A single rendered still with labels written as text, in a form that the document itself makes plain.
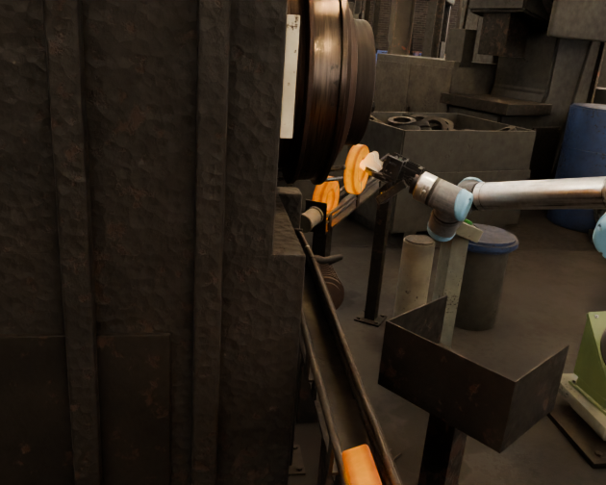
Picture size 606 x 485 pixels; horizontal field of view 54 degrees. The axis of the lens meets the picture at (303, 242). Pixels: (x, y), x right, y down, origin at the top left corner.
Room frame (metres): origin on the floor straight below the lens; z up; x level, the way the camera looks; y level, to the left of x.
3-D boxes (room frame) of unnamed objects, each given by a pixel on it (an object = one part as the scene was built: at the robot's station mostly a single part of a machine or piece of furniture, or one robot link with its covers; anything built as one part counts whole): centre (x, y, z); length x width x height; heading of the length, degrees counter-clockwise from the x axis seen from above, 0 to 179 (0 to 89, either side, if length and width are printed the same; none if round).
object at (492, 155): (4.05, -0.82, 0.39); 1.03 x 0.83 x 0.77; 115
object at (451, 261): (2.21, -0.59, 0.31); 0.24 x 0.16 x 0.62; 10
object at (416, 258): (2.14, -0.44, 0.26); 0.12 x 0.12 x 0.52
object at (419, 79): (5.77, -1.06, 0.55); 1.10 x 0.53 x 1.10; 30
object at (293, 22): (1.06, 0.06, 1.15); 0.26 x 0.02 x 0.18; 10
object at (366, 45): (1.43, -0.08, 1.11); 0.28 x 0.06 x 0.28; 10
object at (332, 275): (1.76, -0.06, 0.27); 0.22 x 0.13 x 0.53; 10
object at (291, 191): (1.64, 0.07, 0.68); 0.11 x 0.08 x 0.24; 100
